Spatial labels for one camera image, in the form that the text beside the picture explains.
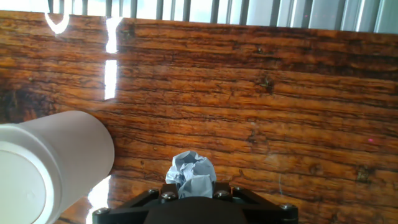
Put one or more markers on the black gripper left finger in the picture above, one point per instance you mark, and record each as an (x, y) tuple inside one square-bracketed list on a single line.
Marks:
[(133, 205)]

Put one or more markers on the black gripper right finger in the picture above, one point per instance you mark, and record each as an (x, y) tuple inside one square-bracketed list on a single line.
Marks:
[(258, 205)]

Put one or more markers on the white paper ball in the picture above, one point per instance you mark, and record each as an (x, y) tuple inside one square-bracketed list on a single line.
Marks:
[(192, 174)]

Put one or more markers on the white plastic cup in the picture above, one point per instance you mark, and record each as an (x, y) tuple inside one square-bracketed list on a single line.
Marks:
[(62, 155)]

